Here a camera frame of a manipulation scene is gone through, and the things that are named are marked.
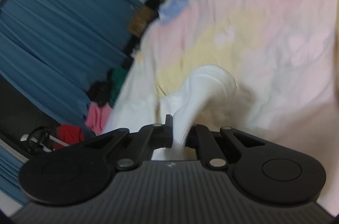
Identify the white sweatshirt garment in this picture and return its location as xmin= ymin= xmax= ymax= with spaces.
xmin=103 ymin=65 xmax=237 ymax=161

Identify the pink garment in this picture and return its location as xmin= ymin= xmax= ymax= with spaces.
xmin=85 ymin=102 xmax=112 ymax=136

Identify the black garment pile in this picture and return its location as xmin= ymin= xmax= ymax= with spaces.
xmin=86 ymin=69 xmax=114 ymax=108

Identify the green garment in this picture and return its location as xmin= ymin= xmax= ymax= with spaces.
xmin=107 ymin=66 xmax=128 ymax=108

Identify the red garment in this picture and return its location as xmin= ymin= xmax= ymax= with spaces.
xmin=56 ymin=124 xmax=85 ymax=145

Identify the silver tripod with phone holder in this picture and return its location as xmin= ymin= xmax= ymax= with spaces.
xmin=20 ymin=126 xmax=69 ymax=155

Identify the black armchair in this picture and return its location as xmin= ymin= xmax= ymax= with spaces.
xmin=124 ymin=0 xmax=165 ymax=55

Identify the pastel tie-dye bed sheet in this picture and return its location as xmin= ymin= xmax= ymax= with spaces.
xmin=106 ymin=0 xmax=339 ymax=161

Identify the right blue curtain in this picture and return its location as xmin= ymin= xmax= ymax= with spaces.
xmin=1 ymin=0 xmax=141 ymax=125

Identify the blue curtain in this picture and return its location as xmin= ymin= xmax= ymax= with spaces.
xmin=0 ymin=147 xmax=27 ymax=205
xmin=1 ymin=0 xmax=141 ymax=125

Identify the left blue curtain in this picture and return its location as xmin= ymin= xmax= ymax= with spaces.
xmin=0 ymin=147 xmax=27 ymax=205

